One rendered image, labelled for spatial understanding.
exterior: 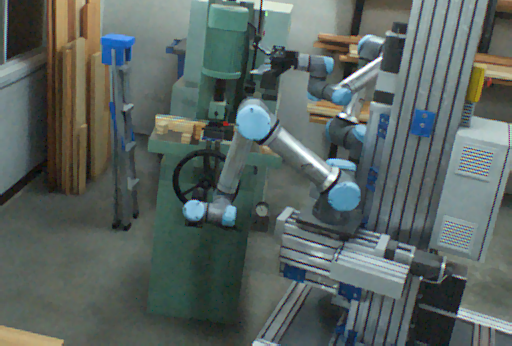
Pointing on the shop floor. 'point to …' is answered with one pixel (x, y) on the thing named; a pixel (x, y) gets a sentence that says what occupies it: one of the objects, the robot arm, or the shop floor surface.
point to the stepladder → (118, 70)
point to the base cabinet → (197, 260)
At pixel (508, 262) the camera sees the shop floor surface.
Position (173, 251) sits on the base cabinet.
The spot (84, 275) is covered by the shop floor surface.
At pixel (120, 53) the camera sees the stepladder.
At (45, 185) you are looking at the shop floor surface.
